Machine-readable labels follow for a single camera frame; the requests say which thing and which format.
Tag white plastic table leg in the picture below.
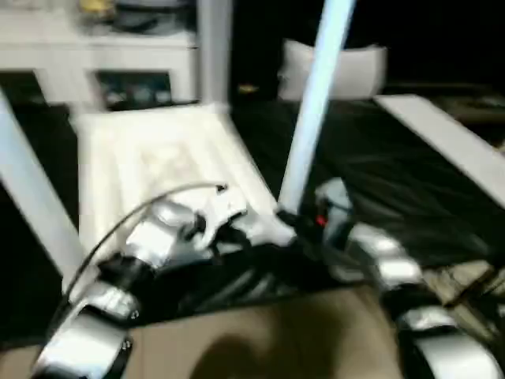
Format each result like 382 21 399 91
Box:
0 89 84 286
278 0 357 217
199 0 233 108

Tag white plastic table top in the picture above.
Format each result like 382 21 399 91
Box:
62 101 297 295

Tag grey pillow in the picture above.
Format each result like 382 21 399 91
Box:
277 38 391 103

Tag white flat board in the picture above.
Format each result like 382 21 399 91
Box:
373 93 505 207

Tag black cabinet with gold label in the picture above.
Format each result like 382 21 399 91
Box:
227 0 329 100

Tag grey round pot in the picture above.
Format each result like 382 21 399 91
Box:
113 0 191 36

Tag white sideboard cabinet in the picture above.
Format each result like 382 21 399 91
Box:
0 23 199 108

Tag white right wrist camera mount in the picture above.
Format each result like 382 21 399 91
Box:
314 178 355 246

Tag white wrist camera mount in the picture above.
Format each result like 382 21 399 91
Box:
314 178 355 246
200 184 250 246

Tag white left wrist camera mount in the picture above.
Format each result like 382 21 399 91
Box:
200 184 250 246

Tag loose floor cables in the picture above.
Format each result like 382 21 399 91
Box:
433 268 505 317

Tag black metal frame leg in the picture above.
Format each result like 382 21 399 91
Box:
445 267 505 310

